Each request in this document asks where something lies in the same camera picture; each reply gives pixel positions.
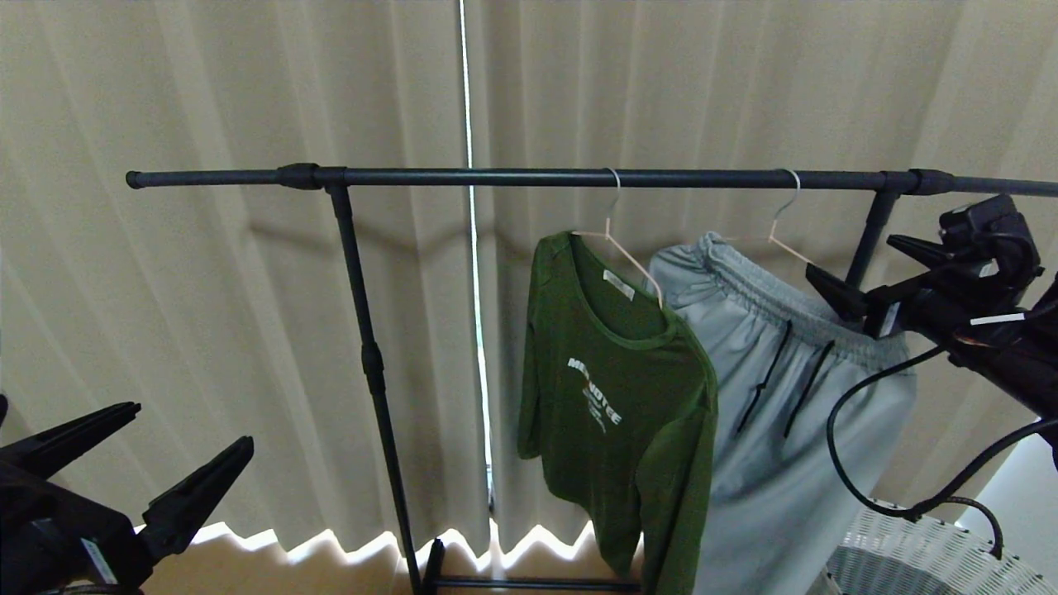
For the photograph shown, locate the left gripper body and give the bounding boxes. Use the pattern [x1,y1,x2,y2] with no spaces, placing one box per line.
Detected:
[0,463,154,595]

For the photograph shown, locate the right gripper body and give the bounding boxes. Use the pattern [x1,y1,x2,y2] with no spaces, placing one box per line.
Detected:
[861,277,997,341]

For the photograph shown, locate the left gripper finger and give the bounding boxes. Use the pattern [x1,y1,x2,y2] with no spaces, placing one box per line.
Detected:
[0,402,142,482]
[135,436,255,571]

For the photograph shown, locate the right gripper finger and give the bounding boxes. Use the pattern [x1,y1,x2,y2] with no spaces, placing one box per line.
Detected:
[886,234,960,270]
[805,263,870,323]

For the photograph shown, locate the pink clothes hanger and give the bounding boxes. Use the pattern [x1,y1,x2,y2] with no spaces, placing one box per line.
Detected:
[570,168,665,308]
[723,169,815,267]

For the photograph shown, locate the pale grey shorts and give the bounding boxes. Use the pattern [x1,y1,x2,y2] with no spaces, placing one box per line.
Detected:
[647,231,918,595]

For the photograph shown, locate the green long-sleeved shirt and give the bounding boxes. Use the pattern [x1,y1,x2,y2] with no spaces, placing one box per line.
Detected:
[517,231,720,595]

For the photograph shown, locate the white laundry basket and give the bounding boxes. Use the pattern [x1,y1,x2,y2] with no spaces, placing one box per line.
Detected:
[818,496,1051,595]

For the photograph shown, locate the black clothes rack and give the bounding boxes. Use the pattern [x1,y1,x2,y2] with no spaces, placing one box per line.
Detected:
[126,163,1058,595]

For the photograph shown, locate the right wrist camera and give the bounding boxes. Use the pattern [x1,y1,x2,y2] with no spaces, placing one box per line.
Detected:
[938,194,1045,311]

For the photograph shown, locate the black cable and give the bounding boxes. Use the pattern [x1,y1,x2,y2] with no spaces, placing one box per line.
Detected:
[826,345,1058,521]

